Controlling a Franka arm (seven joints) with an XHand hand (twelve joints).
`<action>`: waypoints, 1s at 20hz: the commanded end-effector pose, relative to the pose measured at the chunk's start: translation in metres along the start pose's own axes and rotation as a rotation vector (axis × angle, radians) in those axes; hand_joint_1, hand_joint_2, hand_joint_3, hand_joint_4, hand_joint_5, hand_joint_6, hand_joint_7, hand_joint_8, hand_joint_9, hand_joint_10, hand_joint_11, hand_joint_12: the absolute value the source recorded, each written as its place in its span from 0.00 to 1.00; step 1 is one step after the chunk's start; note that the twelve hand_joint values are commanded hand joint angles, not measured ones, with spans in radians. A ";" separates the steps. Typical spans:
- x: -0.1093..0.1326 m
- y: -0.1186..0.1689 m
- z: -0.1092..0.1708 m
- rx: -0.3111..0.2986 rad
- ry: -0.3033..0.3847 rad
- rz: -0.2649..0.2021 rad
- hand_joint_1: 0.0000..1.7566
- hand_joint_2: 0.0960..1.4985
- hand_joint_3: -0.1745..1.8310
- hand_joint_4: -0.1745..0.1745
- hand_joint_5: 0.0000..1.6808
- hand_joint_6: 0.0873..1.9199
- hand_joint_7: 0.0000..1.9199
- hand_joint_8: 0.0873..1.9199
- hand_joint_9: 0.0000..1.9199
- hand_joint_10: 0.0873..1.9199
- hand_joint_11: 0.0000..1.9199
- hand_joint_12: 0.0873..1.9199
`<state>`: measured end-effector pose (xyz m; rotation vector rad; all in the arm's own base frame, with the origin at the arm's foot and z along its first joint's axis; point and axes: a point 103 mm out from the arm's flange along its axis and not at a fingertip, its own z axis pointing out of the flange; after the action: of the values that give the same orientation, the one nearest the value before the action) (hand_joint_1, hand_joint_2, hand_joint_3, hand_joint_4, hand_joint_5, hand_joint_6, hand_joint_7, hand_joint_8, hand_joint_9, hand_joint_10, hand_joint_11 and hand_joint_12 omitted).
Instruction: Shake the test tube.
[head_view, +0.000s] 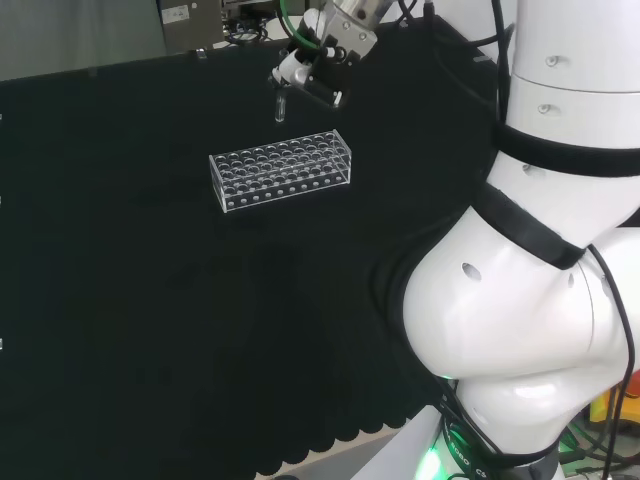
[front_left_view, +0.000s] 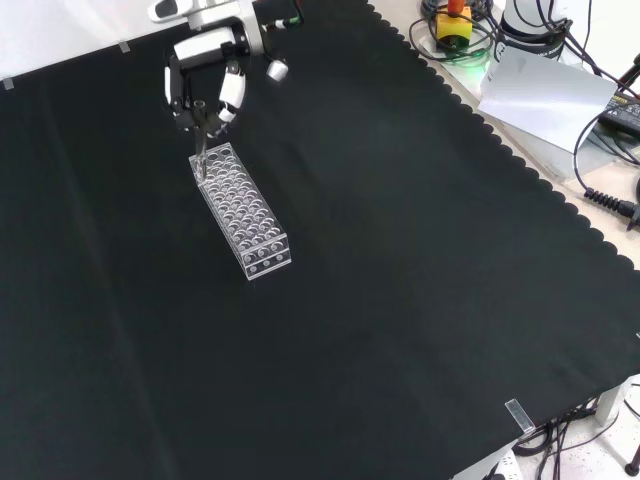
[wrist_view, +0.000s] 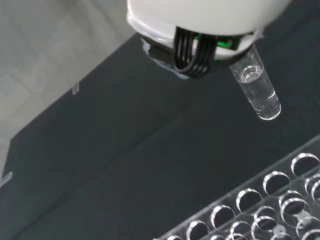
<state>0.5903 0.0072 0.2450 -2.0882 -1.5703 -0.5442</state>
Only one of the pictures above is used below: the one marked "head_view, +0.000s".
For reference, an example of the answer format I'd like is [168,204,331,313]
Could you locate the yellow stop button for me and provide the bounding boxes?
[588,382,640,427]

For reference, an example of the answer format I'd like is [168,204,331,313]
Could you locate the black bench cloth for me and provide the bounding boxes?
[0,13,524,480]

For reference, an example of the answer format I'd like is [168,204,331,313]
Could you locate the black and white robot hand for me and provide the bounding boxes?
[269,7,379,110]

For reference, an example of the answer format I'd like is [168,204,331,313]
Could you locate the black cable tangle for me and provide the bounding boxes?
[222,17,272,50]

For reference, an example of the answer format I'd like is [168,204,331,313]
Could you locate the clear glass test tube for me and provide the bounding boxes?
[273,85,289,124]

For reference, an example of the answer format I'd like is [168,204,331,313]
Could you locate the clear acrylic test tube rack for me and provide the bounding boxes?
[208,129,354,215]

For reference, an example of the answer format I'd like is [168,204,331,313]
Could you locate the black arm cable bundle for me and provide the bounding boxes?
[422,0,517,132]

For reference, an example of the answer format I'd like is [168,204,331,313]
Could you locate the grey cabinet with label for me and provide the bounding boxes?
[156,0,224,56]

